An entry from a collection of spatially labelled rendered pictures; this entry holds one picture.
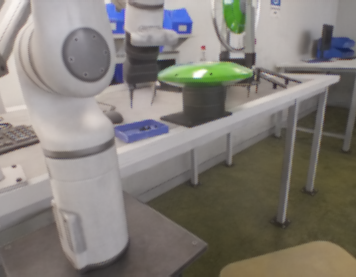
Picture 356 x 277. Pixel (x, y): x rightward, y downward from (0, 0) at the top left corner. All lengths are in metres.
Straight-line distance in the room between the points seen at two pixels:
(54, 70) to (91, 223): 0.20
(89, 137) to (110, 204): 0.10
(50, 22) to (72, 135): 0.12
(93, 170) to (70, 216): 0.07
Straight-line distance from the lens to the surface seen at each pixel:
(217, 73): 0.73
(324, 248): 0.83
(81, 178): 0.33
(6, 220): 0.62
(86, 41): 0.29
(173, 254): 0.41
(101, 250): 0.39
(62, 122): 0.34
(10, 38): 0.59
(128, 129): 0.76
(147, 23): 0.52
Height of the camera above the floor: 1.14
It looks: 20 degrees down
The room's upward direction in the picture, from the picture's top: 3 degrees counter-clockwise
